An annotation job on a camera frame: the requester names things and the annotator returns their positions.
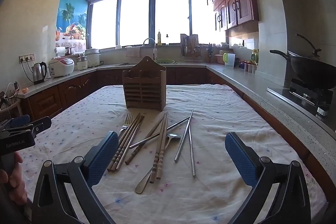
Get person's left hand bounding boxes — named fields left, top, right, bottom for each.
left=0, top=152, right=28, bottom=205

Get green and white plastic container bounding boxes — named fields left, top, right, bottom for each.
left=222, top=52, right=236, bottom=68

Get green wash basin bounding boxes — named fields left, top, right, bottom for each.
left=155, top=58, right=177, bottom=65

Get metal spoon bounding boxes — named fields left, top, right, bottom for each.
left=135, top=133, right=181, bottom=194

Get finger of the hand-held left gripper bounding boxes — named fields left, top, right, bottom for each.
left=0, top=114, right=31, bottom=130
left=16, top=116, right=52, bottom=139

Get hanging dish cloth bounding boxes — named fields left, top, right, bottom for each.
left=125, top=48, right=143, bottom=58

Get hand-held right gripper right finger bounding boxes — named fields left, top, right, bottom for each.
left=225, top=132, right=311, bottom=224

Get white charger cables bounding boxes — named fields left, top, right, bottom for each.
left=0, top=81, right=21, bottom=109

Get gas stove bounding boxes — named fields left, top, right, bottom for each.
left=267, top=78, right=334, bottom=120

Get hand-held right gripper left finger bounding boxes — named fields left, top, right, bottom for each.
left=31, top=131, right=120, bottom=224

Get small white steamer appliance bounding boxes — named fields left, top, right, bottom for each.
left=76, top=54, right=89, bottom=71

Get tropical fruit wall poster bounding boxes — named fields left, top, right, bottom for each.
left=56, top=0, right=90, bottom=48

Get steel electric kettle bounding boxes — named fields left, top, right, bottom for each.
left=32, top=62, right=48, bottom=85

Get metal chopstick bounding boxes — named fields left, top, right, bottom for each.
left=188, top=122, right=196, bottom=177
left=129, top=116, right=192, bottom=149
left=175, top=110, right=194, bottom=162

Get wall power outlet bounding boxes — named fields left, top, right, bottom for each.
left=19, top=53, right=35, bottom=63

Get white and pink rice cooker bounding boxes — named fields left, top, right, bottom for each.
left=49, top=56, right=75, bottom=79

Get dish rack with cutting boards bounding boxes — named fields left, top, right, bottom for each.
left=180, top=33, right=203, bottom=62

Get metal fork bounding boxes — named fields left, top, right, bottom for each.
left=118, top=113, right=134, bottom=136

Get dark-tipped brown wooden chopstick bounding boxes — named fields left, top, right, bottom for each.
left=125, top=114, right=164, bottom=165

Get slatted wooden utensil holder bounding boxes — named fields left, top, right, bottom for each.
left=122, top=56, right=167, bottom=111

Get grey speckled kitchen countertop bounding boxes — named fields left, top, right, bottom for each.
left=16, top=60, right=336, bottom=161

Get black wok with lid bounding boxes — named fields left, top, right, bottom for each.
left=269, top=33, right=336, bottom=91

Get curved sink faucet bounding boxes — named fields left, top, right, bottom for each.
left=142, top=38, right=158, bottom=61

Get floral white tablecloth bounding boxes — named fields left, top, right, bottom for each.
left=20, top=84, right=327, bottom=224

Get kitchen window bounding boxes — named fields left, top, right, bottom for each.
left=89, top=0, right=229, bottom=51

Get white lidded cooker pot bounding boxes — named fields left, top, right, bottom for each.
left=85, top=48, right=102, bottom=67

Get row of white seasoning jars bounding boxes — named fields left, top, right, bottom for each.
left=244, top=61, right=257, bottom=74

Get light wooden turned-end chopstick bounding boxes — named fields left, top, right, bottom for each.
left=150, top=112, right=167, bottom=184
left=156, top=112, right=169, bottom=179

